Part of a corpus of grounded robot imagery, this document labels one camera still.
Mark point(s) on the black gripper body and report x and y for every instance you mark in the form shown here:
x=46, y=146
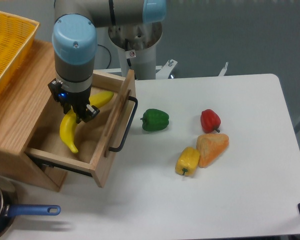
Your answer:
x=72, y=95

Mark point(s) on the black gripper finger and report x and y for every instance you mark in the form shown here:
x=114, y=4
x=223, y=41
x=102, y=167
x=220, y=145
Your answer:
x=91, y=112
x=81, y=115

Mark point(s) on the yellow toy banana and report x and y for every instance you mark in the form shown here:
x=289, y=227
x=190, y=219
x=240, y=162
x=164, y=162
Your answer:
x=68, y=124

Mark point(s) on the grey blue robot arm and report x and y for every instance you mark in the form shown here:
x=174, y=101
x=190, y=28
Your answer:
x=75, y=43

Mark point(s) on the open wooden top drawer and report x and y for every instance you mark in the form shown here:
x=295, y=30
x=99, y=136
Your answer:
x=93, y=138

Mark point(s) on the wooden drawer cabinet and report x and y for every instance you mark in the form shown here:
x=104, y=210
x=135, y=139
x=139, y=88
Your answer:
x=21, y=105

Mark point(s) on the green toy bell pepper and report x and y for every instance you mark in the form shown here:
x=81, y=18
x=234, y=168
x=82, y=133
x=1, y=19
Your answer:
x=154, y=120

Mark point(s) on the yellow plastic basket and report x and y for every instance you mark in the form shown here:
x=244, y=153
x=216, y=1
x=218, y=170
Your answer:
x=17, y=34

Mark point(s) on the yellow toy bell pepper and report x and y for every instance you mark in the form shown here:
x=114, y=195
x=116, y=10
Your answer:
x=187, y=162

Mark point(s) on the red toy bell pepper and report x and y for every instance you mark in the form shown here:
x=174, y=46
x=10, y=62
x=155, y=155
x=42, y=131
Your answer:
x=210, y=121

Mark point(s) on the orange toy bread wedge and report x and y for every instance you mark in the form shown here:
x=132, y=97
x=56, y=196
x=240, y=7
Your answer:
x=210, y=146

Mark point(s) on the black metal drawer handle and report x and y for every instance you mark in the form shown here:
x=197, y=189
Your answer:
x=128, y=126

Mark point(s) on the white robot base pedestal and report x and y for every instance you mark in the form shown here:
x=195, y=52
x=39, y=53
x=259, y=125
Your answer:
x=136, y=46

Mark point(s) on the black pan blue handle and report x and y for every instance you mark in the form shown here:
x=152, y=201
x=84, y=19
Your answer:
x=11, y=208

